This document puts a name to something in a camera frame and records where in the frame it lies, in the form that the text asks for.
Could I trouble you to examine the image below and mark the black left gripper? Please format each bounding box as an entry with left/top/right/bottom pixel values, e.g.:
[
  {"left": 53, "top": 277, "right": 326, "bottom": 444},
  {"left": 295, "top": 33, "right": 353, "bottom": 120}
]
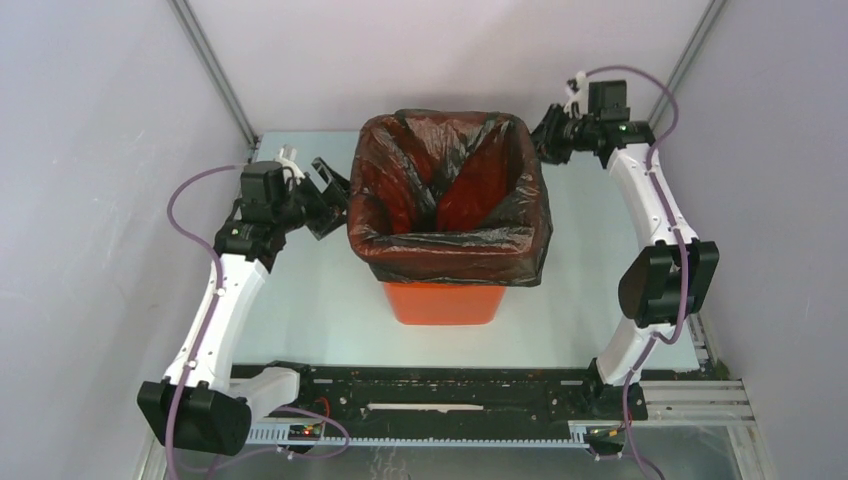
[{"left": 275, "top": 159, "right": 373, "bottom": 240}]

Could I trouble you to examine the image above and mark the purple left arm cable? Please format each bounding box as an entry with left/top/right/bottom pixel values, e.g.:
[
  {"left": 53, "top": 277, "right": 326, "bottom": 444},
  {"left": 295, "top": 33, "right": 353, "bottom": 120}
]
[{"left": 162, "top": 164, "right": 250, "bottom": 480}]

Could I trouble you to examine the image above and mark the aluminium frame post left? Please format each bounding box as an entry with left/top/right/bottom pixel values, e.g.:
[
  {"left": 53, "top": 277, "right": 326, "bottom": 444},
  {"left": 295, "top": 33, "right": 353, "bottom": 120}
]
[{"left": 167, "top": 0, "right": 259, "bottom": 148}]

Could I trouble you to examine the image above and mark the aluminium frame post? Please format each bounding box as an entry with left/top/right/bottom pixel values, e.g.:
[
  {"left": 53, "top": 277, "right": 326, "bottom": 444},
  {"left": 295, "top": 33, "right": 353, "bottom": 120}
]
[
  {"left": 167, "top": 0, "right": 259, "bottom": 148},
  {"left": 666, "top": 0, "right": 729, "bottom": 94}
]

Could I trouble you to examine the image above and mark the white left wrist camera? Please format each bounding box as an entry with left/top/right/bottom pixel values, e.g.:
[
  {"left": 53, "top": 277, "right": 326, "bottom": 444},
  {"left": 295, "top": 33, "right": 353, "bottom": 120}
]
[{"left": 275, "top": 144, "right": 306, "bottom": 185}]

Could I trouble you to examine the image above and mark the aluminium frame post right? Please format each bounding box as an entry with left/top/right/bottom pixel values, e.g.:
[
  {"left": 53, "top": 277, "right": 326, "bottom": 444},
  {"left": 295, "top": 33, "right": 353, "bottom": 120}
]
[{"left": 666, "top": 0, "right": 729, "bottom": 94}]

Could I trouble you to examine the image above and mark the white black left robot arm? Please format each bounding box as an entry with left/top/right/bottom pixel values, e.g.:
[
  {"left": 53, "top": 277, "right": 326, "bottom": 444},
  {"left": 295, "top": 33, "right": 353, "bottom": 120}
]
[{"left": 137, "top": 157, "right": 350, "bottom": 456}]

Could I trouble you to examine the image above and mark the orange plastic trash bin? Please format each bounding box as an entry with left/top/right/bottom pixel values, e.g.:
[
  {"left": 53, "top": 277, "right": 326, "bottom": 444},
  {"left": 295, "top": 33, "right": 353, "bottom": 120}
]
[{"left": 383, "top": 283, "right": 507, "bottom": 326}]

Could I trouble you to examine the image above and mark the black plastic trash bag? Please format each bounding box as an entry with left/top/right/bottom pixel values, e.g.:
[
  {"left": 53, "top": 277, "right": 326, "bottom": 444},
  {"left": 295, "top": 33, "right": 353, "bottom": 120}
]
[{"left": 347, "top": 109, "right": 553, "bottom": 287}]

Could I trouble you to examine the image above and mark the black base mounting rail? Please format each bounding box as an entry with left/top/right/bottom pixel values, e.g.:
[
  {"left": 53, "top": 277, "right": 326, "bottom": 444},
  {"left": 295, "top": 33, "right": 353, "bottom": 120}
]
[{"left": 287, "top": 363, "right": 647, "bottom": 442}]

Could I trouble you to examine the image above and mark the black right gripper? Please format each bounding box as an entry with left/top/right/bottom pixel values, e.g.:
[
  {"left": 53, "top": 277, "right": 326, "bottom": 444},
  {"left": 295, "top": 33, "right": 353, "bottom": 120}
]
[{"left": 513, "top": 104, "right": 598, "bottom": 167}]

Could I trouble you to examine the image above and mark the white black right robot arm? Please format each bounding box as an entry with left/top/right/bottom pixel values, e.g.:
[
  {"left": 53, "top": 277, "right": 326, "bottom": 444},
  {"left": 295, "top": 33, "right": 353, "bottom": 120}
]
[{"left": 531, "top": 76, "right": 719, "bottom": 418}]

